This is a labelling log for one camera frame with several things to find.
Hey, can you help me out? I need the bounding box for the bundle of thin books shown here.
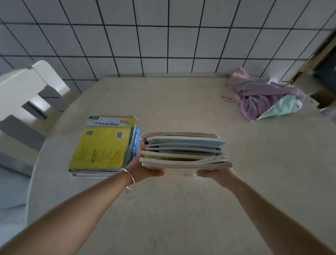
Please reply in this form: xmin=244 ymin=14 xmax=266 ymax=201
xmin=139 ymin=132 xmax=233 ymax=177

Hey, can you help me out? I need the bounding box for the mint green cloth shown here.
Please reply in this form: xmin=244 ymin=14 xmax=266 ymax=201
xmin=258 ymin=94 xmax=303 ymax=121

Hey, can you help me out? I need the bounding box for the pale grey-blue cloth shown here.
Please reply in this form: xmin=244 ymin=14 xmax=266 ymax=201
xmin=236 ymin=77 xmax=286 ymax=93

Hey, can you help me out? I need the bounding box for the person's right forearm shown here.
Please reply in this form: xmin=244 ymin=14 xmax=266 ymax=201
xmin=228 ymin=174 xmax=336 ymax=255

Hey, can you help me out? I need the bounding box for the white wooden chair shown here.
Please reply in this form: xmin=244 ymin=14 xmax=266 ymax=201
xmin=0 ymin=60 xmax=72 ymax=180

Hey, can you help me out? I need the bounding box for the person's right hand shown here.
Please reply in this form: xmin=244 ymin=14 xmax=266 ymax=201
xmin=196 ymin=168 xmax=237 ymax=189

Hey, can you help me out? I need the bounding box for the gold metal door frame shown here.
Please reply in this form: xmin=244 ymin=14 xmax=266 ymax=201
xmin=288 ymin=28 xmax=336 ymax=87

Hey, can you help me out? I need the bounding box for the pink cloth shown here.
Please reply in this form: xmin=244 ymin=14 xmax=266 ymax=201
xmin=222 ymin=67 xmax=253 ymax=103

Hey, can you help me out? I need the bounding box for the flat stack of yellow-topped books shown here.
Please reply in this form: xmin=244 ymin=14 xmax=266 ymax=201
xmin=68 ymin=115 xmax=141 ymax=178

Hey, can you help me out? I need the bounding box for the silver bracelet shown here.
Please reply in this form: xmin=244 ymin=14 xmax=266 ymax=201
xmin=119 ymin=168 xmax=136 ymax=189

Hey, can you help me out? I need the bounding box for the brown cardboard box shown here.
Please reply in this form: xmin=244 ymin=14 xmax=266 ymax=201
xmin=309 ymin=89 xmax=336 ymax=110

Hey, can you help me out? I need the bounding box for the person's left forearm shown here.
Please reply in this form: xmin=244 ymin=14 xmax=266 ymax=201
xmin=0 ymin=169 xmax=132 ymax=255

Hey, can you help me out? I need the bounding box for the person's left hand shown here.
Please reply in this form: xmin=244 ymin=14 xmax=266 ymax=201
xmin=125 ymin=143 xmax=165 ymax=184

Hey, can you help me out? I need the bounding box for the purple cloth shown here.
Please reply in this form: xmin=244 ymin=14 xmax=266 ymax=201
xmin=240 ymin=84 xmax=306 ymax=122

